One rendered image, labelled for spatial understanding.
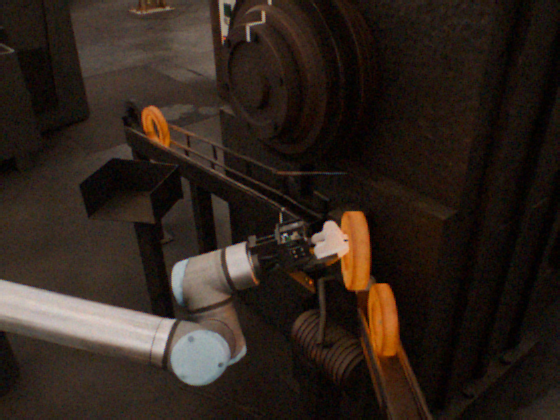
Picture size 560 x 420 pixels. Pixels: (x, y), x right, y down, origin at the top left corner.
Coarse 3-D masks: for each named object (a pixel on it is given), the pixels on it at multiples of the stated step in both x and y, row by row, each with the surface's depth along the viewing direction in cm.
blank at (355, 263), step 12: (348, 216) 100; (360, 216) 99; (348, 228) 99; (360, 228) 97; (348, 240) 100; (360, 240) 96; (348, 252) 106; (360, 252) 95; (348, 264) 105; (360, 264) 96; (348, 276) 101; (360, 276) 97; (348, 288) 102; (360, 288) 100
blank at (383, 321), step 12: (372, 288) 115; (384, 288) 111; (372, 300) 116; (384, 300) 108; (372, 312) 118; (384, 312) 107; (396, 312) 107; (372, 324) 118; (384, 324) 106; (396, 324) 107; (372, 336) 118; (384, 336) 107; (396, 336) 107; (384, 348) 108; (396, 348) 108
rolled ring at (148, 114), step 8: (144, 112) 216; (152, 112) 209; (160, 112) 210; (144, 120) 219; (160, 120) 208; (144, 128) 222; (152, 128) 222; (160, 128) 209; (152, 136) 222; (160, 136) 212; (168, 136) 211; (168, 144) 214
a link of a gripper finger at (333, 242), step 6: (330, 234) 98; (336, 234) 98; (330, 240) 99; (336, 240) 99; (342, 240) 99; (318, 246) 99; (324, 246) 100; (330, 246) 100; (336, 246) 100; (342, 246) 100; (348, 246) 100; (318, 252) 100; (324, 252) 100; (330, 252) 100; (342, 252) 100; (318, 258) 100
